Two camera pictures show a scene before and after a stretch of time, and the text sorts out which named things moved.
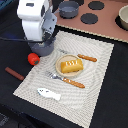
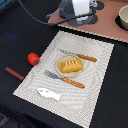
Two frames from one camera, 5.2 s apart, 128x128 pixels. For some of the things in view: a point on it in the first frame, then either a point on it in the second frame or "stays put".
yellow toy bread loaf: x=71 y=66 stays put
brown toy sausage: x=14 y=73 stays put
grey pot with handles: x=42 y=48 -> x=93 y=18
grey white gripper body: x=40 y=29 -> x=82 y=7
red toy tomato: x=33 y=58 stays put
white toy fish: x=48 y=93 stays put
